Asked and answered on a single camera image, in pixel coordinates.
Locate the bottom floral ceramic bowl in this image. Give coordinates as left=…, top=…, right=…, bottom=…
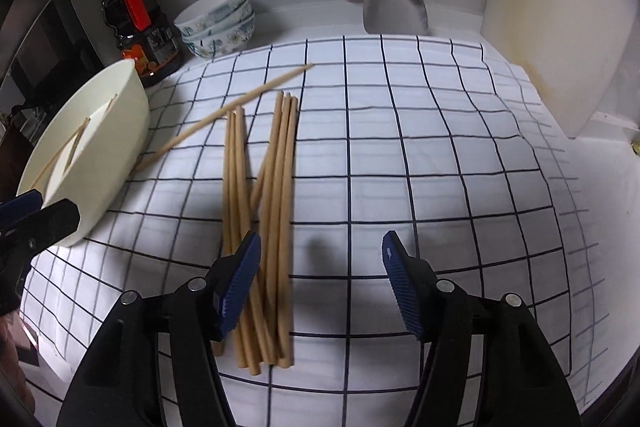
left=182, top=14, right=256, bottom=60

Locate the steel spatula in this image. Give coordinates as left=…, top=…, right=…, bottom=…
left=362, top=0, right=428, bottom=36

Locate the dark soy sauce bottle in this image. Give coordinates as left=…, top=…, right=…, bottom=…
left=102, top=0, right=183, bottom=89

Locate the large white round basin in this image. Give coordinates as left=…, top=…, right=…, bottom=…
left=17, top=58, right=150, bottom=247

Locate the white cutting board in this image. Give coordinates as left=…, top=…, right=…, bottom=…
left=482, top=0, right=639, bottom=138

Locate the white checkered cloth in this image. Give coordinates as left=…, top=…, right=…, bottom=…
left=21, top=37, right=602, bottom=426

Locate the floral ceramic bowl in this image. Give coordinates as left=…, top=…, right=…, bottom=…
left=180, top=0, right=254, bottom=41
left=174, top=0, right=245, bottom=36
left=182, top=14, right=256, bottom=60

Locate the middle floral ceramic bowl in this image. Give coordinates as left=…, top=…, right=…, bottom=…
left=180, top=0, right=254, bottom=41

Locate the person's left hand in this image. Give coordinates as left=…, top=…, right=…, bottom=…
left=0, top=317, right=36, bottom=413

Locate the top floral ceramic bowl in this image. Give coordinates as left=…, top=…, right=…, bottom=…
left=174, top=0, right=245, bottom=36

